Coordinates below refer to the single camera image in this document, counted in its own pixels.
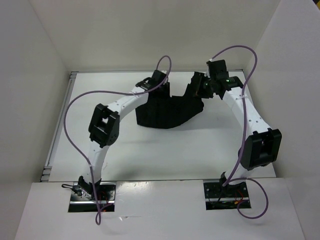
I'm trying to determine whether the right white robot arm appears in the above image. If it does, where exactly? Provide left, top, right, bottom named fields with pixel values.
left=190, top=60, right=282, bottom=197

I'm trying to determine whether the purple cable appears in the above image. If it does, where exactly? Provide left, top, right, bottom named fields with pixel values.
left=62, top=55, right=172, bottom=226
left=209, top=44, right=270, bottom=220

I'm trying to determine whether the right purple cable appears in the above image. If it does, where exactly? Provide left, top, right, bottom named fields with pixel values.
left=209, top=44, right=270, bottom=220

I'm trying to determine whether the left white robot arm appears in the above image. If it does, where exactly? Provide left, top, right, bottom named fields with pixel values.
left=78, top=70, right=168, bottom=200

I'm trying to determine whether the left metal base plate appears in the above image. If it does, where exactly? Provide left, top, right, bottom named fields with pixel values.
left=68, top=182, right=116, bottom=213

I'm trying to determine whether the black pleated skirt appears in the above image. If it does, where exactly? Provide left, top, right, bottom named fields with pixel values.
left=135, top=83, right=204, bottom=129

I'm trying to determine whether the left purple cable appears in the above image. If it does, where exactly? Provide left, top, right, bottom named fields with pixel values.
left=62, top=55, right=172, bottom=226

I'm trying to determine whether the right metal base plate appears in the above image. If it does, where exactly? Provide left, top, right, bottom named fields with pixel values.
left=203, top=180, right=251, bottom=210

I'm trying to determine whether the metal base plate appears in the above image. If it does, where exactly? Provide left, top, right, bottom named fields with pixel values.
left=68, top=182, right=116, bottom=213
left=203, top=180, right=251, bottom=210

